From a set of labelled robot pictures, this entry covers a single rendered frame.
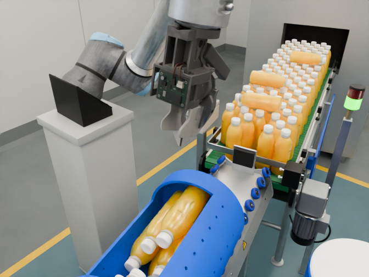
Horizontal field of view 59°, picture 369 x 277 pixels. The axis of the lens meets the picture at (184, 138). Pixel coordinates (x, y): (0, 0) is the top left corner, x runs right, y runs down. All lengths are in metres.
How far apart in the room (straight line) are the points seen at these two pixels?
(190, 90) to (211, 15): 0.10
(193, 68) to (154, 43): 0.84
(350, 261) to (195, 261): 0.48
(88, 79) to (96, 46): 0.15
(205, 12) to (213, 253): 0.56
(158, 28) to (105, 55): 0.31
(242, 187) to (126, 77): 0.70
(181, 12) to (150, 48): 0.89
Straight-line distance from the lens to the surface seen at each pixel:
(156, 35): 1.32
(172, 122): 0.56
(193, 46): 0.48
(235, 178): 1.42
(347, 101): 1.61
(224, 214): 0.88
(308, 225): 1.66
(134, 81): 1.48
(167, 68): 0.49
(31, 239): 2.62
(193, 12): 0.47
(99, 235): 1.80
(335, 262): 1.05
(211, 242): 0.82
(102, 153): 1.54
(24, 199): 2.98
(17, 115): 3.73
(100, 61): 1.49
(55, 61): 3.79
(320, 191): 1.56
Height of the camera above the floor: 1.80
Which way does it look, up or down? 32 degrees down
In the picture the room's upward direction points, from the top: straight up
